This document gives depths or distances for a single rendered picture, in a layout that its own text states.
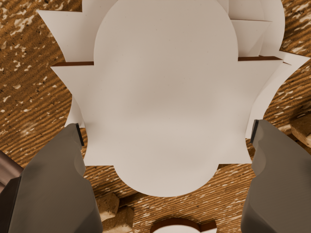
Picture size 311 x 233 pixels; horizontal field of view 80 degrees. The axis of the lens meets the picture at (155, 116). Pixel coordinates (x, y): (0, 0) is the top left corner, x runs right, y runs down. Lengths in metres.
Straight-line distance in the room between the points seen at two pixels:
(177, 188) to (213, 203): 0.13
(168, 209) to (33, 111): 0.20
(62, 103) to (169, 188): 0.12
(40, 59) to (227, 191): 0.25
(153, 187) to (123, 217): 0.12
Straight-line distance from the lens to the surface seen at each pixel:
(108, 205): 0.25
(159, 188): 0.16
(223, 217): 0.31
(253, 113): 0.17
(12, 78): 0.21
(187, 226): 0.30
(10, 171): 0.33
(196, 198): 0.27
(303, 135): 0.21
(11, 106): 0.22
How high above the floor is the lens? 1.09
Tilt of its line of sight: 60 degrees down
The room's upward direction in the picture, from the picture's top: 179 degrees counter-clockwise
